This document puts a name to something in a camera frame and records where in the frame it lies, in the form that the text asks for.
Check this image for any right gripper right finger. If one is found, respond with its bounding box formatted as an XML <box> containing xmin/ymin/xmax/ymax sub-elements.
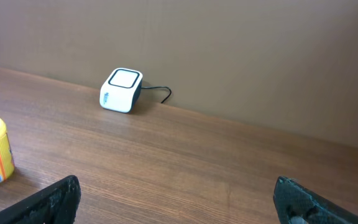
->
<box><xmin>273</xmin><ymin>176</ymin><xmax>358</xmax><ymax>224</ymax></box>

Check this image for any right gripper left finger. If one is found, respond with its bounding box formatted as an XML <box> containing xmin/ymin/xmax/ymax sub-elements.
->
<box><xmin>0</xmin><ymin>175</ymin><xmax>81</xmax><ymax>224</ymax></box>

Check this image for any white barcode scanner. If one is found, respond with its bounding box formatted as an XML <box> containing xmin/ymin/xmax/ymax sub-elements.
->
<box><xmin>99</xmin><ymin>68</ymin><xmax>143</xmax><ymax>113</ymax></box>

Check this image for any black scanner cable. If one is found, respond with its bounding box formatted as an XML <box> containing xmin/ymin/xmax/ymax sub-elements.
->
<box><xmin>140</xmin><ymin>85</ymin><xmax>173</xmax><ymax>105</ymax></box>

